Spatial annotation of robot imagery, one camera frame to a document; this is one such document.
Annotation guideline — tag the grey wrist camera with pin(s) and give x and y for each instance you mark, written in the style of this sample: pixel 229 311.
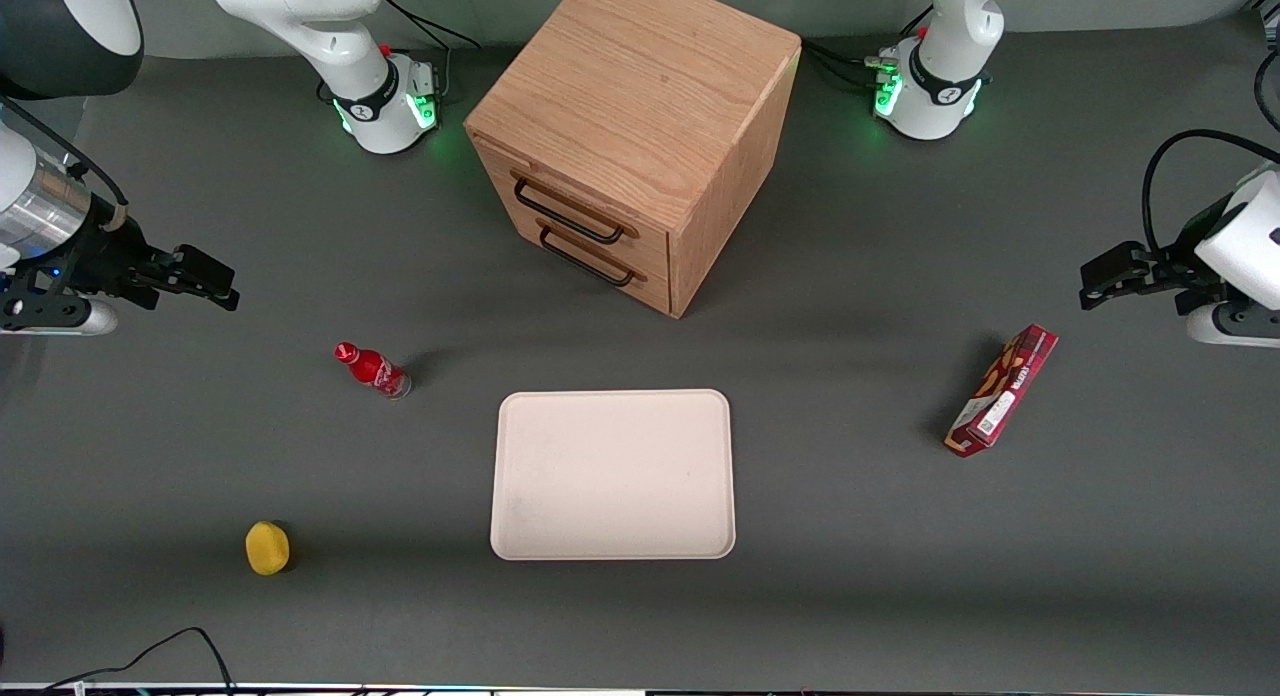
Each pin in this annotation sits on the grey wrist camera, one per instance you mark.
pixel 1235 326
pixel 60 316

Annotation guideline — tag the wooden drawer cabinet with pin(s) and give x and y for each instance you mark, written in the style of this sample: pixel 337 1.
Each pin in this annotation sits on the wooden drawer cabinet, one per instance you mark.
pixel 640 86

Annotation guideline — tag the small red soda bottle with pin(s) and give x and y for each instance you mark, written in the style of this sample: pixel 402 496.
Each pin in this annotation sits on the small red soda bottle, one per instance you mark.
pixel 375 370

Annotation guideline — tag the red cookie box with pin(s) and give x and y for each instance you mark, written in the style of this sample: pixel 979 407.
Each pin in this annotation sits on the red cookie box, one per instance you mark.
pixel 1003 391

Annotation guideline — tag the yellow lemon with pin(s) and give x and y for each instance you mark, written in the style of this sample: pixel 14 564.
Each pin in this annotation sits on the yellow lemon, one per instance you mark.
pixel 267 548

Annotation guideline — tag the wooden drawer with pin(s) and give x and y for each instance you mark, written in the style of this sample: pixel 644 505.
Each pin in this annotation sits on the wooden drawer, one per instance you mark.
pixel 655 286
pixel 650 238

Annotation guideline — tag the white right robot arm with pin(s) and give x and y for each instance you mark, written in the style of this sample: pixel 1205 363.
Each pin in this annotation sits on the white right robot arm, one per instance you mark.
pixel 330 36

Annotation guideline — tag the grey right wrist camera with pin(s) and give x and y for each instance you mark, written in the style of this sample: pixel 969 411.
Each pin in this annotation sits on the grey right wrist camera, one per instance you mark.
pixel 60 316

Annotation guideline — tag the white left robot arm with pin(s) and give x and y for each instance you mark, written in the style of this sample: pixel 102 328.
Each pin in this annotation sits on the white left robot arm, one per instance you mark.
pixel 945 76

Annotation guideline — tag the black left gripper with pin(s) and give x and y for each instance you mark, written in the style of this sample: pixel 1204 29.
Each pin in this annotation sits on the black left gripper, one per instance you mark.
pixel 1172 270

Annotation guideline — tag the beige plastic tray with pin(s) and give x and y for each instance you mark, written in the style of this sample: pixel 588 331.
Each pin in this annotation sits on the beige plastic tray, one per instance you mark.
pixel 612 474

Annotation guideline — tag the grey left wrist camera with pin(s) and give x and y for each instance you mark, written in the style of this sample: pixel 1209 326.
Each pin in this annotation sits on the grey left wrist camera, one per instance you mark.
pixel 1235 326

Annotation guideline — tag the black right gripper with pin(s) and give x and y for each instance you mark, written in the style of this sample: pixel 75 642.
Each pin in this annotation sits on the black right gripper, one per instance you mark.
pixel 104 252

